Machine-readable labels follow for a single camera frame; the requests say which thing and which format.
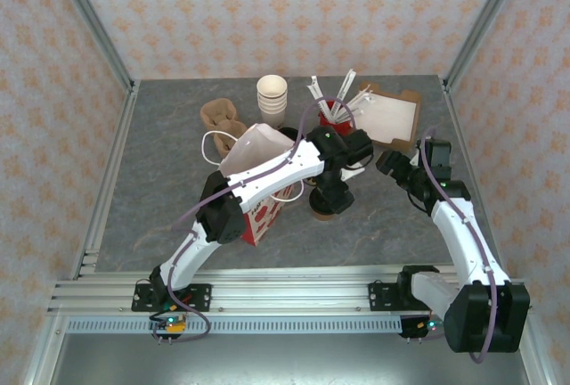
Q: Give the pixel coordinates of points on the takeout cup with black lid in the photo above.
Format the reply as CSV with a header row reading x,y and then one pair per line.
x,y
315,200

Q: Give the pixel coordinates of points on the printed straw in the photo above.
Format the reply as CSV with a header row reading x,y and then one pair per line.
x,y
345,91

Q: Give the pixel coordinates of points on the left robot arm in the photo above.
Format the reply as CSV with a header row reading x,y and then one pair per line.
x,y
276,171

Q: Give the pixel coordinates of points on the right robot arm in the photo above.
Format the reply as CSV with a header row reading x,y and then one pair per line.
x,y
467,242

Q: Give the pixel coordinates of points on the red straw holder cup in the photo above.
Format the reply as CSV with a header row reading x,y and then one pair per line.
x,y
334,124

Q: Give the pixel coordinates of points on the stack of white napkins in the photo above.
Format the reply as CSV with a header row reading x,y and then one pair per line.
x,y
387,117

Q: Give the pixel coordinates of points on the brown cardboard tray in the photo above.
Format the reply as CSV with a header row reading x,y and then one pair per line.
x,y
417,113

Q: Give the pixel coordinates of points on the stack of black cup lids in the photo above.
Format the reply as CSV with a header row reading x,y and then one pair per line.
x,y
289,132

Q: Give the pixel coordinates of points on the stack of white paper cups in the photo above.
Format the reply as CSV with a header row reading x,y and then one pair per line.
x,y
271,108

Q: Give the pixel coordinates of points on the stack of pulp cup carriers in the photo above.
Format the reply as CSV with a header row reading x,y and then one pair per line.
x,y
218,111

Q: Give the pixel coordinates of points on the small controller board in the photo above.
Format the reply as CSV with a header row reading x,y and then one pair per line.
x,y
171,325
427,325

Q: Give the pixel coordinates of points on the grey metal panel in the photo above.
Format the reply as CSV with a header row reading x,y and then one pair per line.
x,y
289,362

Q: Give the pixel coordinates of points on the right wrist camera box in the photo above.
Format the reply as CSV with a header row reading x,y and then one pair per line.
x,y
418,155

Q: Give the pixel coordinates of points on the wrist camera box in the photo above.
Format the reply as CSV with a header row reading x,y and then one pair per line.
x,y
354,172
418,155

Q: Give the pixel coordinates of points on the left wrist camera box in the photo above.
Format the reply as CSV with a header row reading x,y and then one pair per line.
x,y
354,172

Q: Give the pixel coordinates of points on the aluminium frame post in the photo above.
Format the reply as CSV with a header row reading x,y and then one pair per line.
x,y
95,24
482,24

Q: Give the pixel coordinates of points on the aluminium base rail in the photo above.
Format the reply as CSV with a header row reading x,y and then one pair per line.
x,y
289,291

